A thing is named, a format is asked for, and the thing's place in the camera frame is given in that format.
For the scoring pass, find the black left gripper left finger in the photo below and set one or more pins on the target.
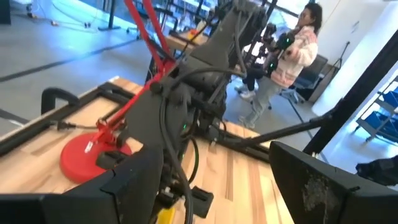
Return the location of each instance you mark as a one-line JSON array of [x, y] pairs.
[[124, 202]]

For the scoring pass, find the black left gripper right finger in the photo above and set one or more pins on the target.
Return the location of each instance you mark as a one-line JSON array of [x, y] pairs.
[[317, 202]]

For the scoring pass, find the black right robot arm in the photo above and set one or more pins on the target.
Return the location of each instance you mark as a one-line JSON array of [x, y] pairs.
[[217, 46]]

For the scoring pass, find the dark office chair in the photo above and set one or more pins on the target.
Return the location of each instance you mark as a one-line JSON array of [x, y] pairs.
[[314, 74]]

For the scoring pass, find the yellow plastic basket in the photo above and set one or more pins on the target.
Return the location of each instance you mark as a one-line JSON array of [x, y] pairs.
[[166, 216]]

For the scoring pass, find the red desk lamp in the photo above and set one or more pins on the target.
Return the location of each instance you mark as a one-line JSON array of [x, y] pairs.
[[81, 161]]

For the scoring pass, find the black bag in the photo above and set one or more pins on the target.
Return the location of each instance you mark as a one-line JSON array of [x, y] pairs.
[[379, 171]]

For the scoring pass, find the wooden background table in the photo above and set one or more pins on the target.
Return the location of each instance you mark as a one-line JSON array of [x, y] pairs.
[[183, 40]]

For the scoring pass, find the black table clamp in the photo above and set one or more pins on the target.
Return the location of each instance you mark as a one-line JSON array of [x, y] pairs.
[[51, 93]]

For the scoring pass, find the blue storage bin rack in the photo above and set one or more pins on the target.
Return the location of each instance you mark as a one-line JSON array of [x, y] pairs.
[[382, 121]]

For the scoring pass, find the person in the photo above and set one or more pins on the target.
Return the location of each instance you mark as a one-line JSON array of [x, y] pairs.
[[298, 56]]

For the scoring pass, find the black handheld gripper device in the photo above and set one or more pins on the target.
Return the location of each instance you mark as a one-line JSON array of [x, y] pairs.
[[284, 40]]

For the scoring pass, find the black aluminium table frame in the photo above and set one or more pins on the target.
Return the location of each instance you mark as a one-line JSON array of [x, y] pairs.
[[18, 140]]

